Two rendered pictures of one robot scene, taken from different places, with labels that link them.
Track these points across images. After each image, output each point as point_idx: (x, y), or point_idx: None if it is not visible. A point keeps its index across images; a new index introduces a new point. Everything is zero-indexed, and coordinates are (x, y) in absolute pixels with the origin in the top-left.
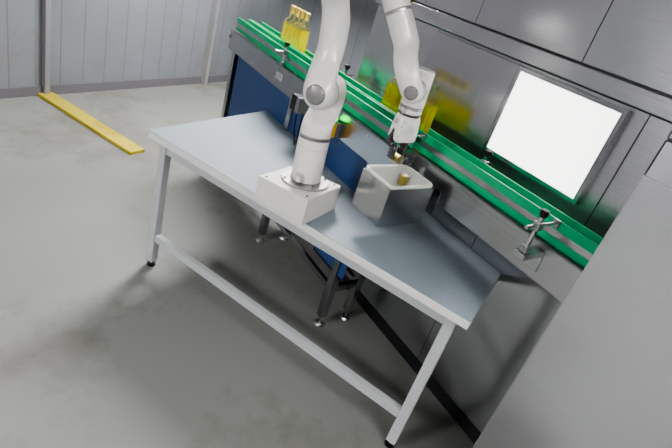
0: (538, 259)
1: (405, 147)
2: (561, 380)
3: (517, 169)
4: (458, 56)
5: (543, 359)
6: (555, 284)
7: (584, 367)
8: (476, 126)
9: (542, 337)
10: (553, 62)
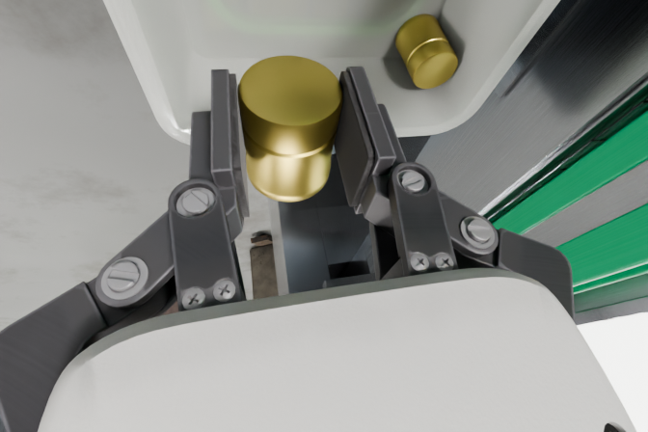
0: (370, 271)
1: (379, 233)
2: (281, 250)
3: (634, 302)
4: None
5: (282, 245)
6: (360, 266)
7: (283, 279)
8: None
9: (284, 259)
10: None
